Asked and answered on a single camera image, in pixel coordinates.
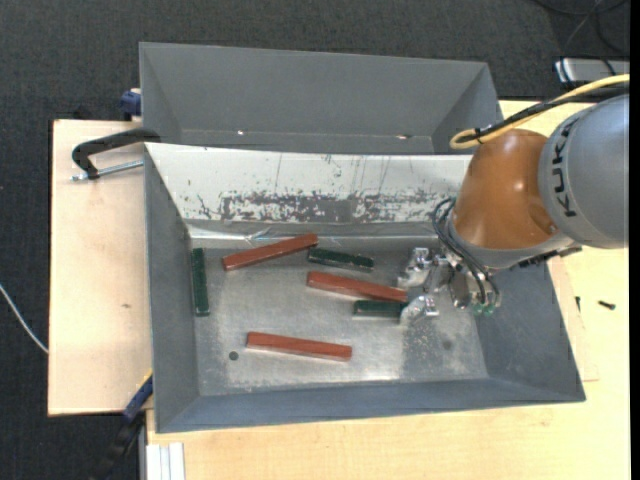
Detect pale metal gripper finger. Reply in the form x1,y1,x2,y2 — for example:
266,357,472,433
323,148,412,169
399,295,441,325
397,247,432,289

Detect dark green flat block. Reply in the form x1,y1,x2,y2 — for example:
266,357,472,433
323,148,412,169
306,246,375,273
190,247,211,318
352,299,409,320

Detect grey metal bin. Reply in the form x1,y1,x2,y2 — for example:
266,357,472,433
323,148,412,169
138,41,587,434

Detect red-brown flat block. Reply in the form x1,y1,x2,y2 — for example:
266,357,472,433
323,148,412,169
244,331,354,363
305,270,410,304
221,232,320,272

